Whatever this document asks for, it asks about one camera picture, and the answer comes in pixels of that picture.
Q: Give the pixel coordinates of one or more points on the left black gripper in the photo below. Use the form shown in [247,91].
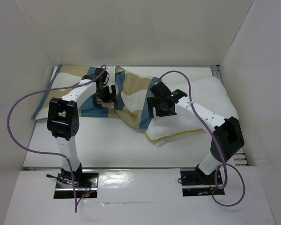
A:
[108,98]

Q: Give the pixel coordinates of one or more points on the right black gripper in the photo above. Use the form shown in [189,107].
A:
[154,106]

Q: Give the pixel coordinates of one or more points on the blue beige checked pillowcase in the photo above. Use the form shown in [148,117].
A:
[132,92]

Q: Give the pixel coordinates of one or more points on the white pillow yellow edge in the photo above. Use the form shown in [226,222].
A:
[210,101]

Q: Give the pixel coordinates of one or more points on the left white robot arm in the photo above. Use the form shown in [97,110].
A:
[63,117]

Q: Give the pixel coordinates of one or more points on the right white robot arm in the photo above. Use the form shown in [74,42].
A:
[226,133]

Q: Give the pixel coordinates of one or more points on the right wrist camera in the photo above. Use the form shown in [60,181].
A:
[160,90]

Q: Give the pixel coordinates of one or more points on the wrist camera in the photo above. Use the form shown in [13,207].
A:
[160,90]
[102,72]

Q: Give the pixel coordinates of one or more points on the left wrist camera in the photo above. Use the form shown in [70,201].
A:
[102,72]

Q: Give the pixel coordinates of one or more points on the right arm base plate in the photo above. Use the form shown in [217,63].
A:
[192,186]

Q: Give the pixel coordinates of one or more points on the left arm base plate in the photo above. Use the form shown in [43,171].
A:
[86,188]

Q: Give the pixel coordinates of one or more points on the aluminium frame rail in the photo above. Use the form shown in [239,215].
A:
[239,158]

